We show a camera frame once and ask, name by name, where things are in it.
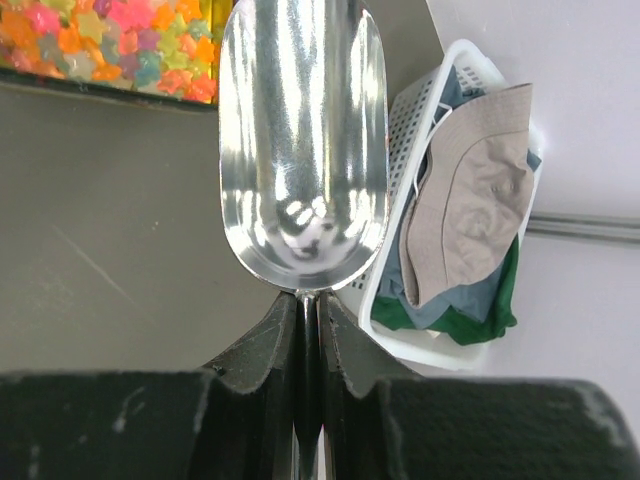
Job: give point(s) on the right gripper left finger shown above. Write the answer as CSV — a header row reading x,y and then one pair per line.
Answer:
x,y
229,419

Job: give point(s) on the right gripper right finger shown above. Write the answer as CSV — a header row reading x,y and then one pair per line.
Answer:
x,y
382,420

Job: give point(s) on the metal scoop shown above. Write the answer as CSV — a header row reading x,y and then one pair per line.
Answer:
x,y
303,161

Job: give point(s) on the golden tin with star candies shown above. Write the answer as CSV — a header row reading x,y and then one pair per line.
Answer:
x,y
150,53

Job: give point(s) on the green garment in basket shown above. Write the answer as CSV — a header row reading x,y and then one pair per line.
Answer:
x,y
469,315

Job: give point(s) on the blue-grey garment in basket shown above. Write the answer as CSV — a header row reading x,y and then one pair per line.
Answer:
x,y
453,260

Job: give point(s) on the beige bucket hat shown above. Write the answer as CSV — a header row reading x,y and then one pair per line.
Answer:
x,y
473,197

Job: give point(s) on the white plastic basket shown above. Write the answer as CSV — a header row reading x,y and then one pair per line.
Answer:
x,y
412,124

